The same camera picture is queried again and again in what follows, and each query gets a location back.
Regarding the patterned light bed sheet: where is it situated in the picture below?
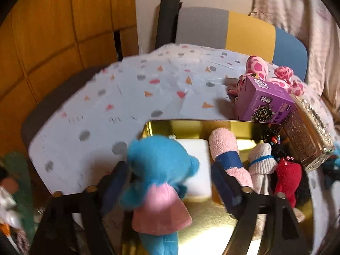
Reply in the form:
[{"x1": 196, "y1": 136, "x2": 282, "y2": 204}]
[{"x1": 28, "y1": 43, "x2": 340, "y2": 255}]

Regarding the green cloth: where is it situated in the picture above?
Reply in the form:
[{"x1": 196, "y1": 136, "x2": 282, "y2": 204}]
[{"x1": 0, "y1": 151, "x2": 35, "y2": 239}]

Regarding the pink towel navy band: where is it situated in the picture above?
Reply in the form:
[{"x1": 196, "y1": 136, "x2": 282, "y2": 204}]
[{"x1": 208, "y1": 127, "x2": 254, "y2": 189}]

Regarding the glittery gold box lid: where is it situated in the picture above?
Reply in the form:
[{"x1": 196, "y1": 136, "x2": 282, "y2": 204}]
[{"x1": 283, "y1": 94, "x2": 335, "y2": 172}]

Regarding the pink spotted plush toy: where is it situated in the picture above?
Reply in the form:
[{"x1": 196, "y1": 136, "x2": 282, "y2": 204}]
[{"x1": 228, "y1": 55, "x2": 306, "y2": 99}]

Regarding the pale patterned curtain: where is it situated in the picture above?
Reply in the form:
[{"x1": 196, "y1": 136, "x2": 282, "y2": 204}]
[{"x1": 248, "y1": 0, "x2": 340, "y2": 128}]

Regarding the purple cardboard box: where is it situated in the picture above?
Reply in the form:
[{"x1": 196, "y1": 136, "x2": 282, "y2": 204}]
[{"x1": 234, "y1": 75, "x2": 295, "y2": 125}]

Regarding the white folded pad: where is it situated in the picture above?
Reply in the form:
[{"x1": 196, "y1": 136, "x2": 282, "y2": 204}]
[{"x1": 170, "y1": 137, "x2": 213, "y2": 200}]

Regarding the grey yellow blue headboard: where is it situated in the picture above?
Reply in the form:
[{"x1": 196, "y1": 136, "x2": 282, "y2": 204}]
[{"x1": 174, "y1": 7, "x2": 309, "y2": 81}]

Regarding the wooden wardrobe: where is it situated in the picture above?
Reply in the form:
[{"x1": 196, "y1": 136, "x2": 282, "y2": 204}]
[{"x1": 0, "y1": 0, "x2": 140, "y2": 152}]

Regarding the blue plush toy pink dress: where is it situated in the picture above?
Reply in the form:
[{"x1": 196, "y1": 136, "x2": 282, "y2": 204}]
[{"x1": 119, "y1": 135, "x2": 200, "y2": 255}]

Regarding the white plastic bag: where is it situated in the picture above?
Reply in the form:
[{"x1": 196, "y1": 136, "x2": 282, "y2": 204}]
[{"x1": 0, "y1": 186, "x2": 22, "y2": 229}]

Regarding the white sock doll blue band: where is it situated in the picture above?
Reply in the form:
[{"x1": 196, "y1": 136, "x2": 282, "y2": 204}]
[{"x1": 248, "y1": 143, "x2": 278, "y2": 194}]

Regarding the black rolled mat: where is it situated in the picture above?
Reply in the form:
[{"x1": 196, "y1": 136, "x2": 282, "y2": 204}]
[{"x1": 155, "y1": 0, "x2": 183, "y2": 51}]

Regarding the teal plush toy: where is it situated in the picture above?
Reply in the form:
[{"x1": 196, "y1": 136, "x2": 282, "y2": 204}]
[{"x1": 323, "y1": 141, "x2": 340, "y2": 190}]

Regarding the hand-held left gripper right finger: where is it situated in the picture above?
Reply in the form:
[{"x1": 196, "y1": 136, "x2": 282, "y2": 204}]
[{"x1": 211, "y1": 162, "x2": 310, "y2": 255}]

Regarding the gold tin box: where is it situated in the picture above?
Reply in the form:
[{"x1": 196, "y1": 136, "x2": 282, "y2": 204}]
[{"x1": 121, "y1": 119, "x2": 315, "y2": 255}]

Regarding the dark grey bed base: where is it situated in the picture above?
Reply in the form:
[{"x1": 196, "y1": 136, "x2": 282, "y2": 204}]
[{"x1": 21, "y1": 66, "x2": 107, "y2": 152}]

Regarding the red plush doll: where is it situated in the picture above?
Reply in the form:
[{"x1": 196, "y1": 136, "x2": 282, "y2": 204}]
[{"x1": 262, "y1": 129, "x2": 311, "y2": 224}]

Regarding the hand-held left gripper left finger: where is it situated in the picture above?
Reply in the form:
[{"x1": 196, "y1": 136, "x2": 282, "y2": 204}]
[{"x1": 29, "y1": 161, "x2": 133, "y2": 255}]

